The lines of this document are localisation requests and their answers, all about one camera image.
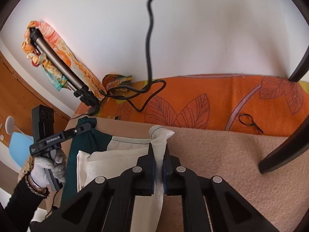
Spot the person's left hand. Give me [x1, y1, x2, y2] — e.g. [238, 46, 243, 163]
[30, 147, 67, 188]

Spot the black hair tie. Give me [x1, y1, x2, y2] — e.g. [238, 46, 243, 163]
[239, 113, 264, 134]

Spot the person's left forearm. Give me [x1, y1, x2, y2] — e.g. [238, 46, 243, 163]
[10, 174, 51, 232]

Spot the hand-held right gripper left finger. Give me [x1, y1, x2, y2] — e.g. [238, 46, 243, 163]
[29, 143, 155, 232]

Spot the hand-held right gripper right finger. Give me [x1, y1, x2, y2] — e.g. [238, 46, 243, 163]
[163, 143, 280, 232]

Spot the beaded bracelet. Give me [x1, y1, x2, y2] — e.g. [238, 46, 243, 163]
[24, 174, 50, 199]

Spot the light blue chair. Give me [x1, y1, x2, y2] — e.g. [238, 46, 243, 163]
[10, 132, 34, 168]

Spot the wooden door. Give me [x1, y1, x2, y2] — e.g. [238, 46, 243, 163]
[0, 51, 73, 136]

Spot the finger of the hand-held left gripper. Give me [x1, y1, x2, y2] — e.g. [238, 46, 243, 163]
[63, 123, 93, 139]

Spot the black cable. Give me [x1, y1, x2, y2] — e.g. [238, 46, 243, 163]
[78, 0, 171, 121]

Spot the small orange crumpled cloth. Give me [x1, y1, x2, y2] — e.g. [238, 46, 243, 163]
[102, 74, 134, 95]

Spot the orange floral tablecloth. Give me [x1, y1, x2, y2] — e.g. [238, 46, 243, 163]
[75, 74, 309, 137]

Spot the folded tripod with colourful scarf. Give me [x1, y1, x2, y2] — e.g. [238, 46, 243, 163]
[22, 20, 105, 101]

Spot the white and teal printed T-shirt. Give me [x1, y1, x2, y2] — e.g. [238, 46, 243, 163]
[60, 117, 175, 232]

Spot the beige blanket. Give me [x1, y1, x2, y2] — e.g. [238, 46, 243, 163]
[65, 117, 309, 232]

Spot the white desk lamp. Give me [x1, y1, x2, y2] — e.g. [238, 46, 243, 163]
[5, 116, 32, 138]

